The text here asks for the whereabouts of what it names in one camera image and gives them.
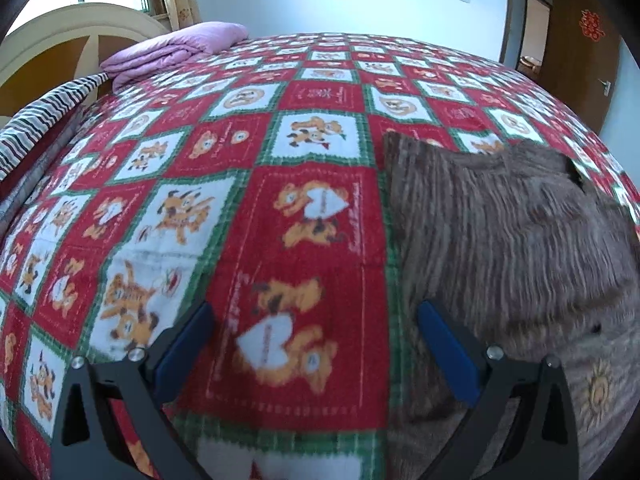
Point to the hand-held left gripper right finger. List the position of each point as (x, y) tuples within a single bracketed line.
[(445, 355)]

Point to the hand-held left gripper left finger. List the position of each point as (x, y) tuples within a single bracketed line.
[(185, 355)]

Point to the brown knit sweater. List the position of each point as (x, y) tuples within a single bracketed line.
[(500, 235)]

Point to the red printed blanket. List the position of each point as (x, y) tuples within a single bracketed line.
[(320, 220)]

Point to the striped pillow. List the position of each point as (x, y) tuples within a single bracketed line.
[(40, 115)]

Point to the folded purple quilt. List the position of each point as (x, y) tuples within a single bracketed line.
[(170, 52)]

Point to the brown wooden door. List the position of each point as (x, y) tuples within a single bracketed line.
[(575, 60)]

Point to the cream wooden headboard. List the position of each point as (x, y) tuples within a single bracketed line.
[(50, 50)]

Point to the red paper door decoration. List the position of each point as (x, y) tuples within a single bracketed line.
[(592, 24)]

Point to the wooden door frame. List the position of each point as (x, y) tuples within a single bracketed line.
[(511, 15)]

